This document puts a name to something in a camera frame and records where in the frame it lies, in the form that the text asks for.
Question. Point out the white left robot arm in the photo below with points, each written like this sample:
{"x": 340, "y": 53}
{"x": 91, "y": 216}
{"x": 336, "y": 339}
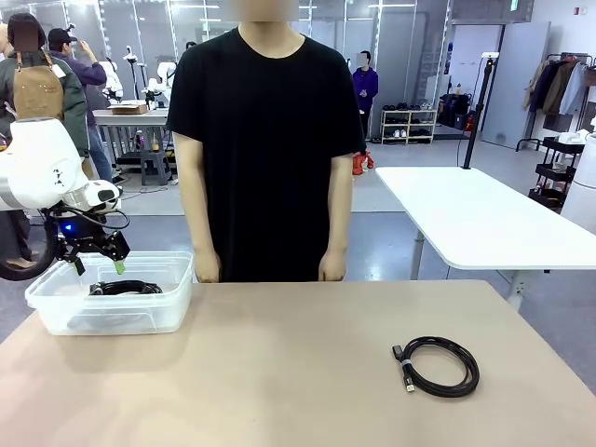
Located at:
{"x": 42, "y": 163}

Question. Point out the black utility cart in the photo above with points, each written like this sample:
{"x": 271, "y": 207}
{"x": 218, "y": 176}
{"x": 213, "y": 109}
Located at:
{"x": 554, "y": 172}

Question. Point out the person purple hoodie black trousers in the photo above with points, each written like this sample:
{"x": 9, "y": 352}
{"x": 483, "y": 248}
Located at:
{"x": 365, "y": 88}

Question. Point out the clear plastic storage bin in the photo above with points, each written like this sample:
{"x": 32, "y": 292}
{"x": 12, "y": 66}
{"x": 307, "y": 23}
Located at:
{"x": 116, "y": 312}

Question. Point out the black luggage pile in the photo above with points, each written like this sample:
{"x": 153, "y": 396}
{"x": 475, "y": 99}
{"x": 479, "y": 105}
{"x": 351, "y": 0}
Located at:
{"x": 454, "y": 112}

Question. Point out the flat cardboard box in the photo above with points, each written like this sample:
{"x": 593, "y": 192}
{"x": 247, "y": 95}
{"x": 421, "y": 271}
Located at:
{"x": 128, "y": 109}

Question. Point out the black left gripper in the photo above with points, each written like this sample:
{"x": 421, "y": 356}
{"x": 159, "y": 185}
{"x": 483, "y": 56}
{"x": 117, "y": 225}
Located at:
{"x": 79, "y": 233}

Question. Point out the person's left hand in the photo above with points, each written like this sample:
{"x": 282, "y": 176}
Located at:
{"x": 333, "y": 267}

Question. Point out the person in brown apron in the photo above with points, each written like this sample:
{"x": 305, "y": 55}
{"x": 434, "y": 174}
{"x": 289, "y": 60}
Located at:
{"x": 37, "y": 93}

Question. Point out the coat rack with clothes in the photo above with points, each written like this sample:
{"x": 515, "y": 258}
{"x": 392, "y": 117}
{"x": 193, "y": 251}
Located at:
{"x": 554, "y": 88}

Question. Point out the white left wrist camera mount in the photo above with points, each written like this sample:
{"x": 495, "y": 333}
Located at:
{"x": 100, "y": 193}

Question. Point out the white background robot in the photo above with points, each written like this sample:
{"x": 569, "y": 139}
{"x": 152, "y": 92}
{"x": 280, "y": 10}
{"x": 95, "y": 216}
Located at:
{"x": 163, "y": 79}
{"x": 112, "y": 79}

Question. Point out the black stand with white head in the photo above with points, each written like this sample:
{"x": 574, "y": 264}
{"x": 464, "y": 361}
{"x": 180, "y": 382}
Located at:
{"x": 131, "y": 56}

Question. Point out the white folding table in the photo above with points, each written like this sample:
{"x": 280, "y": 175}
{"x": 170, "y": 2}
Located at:
{"x": 465, "y": 209}

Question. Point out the person's right hand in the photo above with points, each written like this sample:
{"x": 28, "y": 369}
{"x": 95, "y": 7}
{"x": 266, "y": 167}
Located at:
{"x": 207, "y": 269}

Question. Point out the small red white object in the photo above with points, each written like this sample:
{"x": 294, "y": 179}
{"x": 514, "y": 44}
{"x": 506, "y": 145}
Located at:
{"x": 363, "y": 163}

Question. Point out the white shoe rack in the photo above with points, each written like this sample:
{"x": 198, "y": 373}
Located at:
{"x": 410, "y": 125}

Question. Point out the black camera pole stand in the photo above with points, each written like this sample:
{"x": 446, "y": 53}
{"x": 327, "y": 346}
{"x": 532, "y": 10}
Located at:
{"x": 470, "y": 156}

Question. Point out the person's right forearm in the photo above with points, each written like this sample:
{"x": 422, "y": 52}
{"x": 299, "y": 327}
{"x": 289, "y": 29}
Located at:
{"x": 201, "y": 219}

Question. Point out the grey step stool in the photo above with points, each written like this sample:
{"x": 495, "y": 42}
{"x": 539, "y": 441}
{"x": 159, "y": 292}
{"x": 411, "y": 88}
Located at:
{"x": 154, "y": 167}

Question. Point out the white cylindrical machine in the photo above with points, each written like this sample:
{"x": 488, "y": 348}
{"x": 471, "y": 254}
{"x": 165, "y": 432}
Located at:
{"x": 584, "y": 186}

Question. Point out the person's left forearm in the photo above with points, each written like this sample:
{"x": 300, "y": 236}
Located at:
{"x": 337, "y": 219}

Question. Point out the grey workbench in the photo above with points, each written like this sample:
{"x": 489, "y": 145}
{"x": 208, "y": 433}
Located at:
{"x": 135, "y": 120}

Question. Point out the person purple hoodie blue jeans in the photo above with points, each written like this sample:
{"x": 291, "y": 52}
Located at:
{"x": 88, "y": 74}

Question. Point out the person in black T-shirt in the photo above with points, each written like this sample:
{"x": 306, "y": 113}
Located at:
{"x": 265, "y": 139}

